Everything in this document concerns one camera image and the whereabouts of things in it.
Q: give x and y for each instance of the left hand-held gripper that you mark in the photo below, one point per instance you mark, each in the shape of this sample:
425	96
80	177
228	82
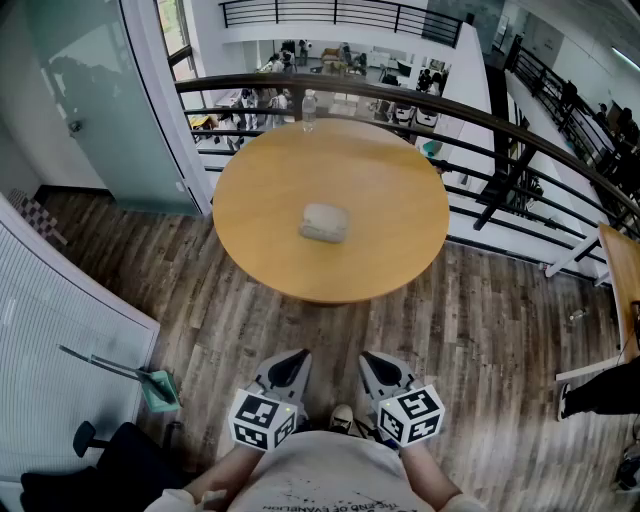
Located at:
260	420

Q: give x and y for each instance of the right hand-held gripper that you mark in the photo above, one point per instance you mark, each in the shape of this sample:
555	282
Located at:
412	415

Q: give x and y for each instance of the person's left forearm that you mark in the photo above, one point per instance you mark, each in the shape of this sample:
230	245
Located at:
225	470

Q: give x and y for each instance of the person's right forearm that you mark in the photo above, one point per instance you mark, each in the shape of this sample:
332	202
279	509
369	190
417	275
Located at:
425	470

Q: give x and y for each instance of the person's beige shoe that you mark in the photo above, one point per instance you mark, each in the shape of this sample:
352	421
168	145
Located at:
342	417

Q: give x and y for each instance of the person's white printed t-shirt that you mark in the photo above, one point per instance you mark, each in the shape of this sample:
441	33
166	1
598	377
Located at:
325	475

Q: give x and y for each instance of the black office chair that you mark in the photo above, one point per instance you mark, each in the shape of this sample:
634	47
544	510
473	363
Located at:
125	465

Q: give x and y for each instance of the small bottle on floor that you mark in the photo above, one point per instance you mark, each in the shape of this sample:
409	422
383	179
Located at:
579	315

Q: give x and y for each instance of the teal plastic basin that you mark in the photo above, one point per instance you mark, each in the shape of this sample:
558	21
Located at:
431	146

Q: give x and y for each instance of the white slatted cabinet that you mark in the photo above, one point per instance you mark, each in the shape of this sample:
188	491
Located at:
50	325

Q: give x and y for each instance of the clear plastic water bottle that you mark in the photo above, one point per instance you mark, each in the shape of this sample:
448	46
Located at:
309	112

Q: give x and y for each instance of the checkered stool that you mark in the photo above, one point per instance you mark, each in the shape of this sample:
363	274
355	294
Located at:
37	217

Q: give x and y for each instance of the round wooden table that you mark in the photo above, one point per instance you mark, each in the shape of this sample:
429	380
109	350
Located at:
225	81

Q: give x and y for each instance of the frosted glass door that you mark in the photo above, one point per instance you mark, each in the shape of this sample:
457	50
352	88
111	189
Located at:
100	100

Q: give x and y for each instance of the black metal balcony railing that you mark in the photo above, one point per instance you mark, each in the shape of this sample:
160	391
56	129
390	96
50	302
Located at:
560	85
350	12

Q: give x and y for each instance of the wooden desk with white frame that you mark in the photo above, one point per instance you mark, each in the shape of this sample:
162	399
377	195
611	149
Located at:
622	270

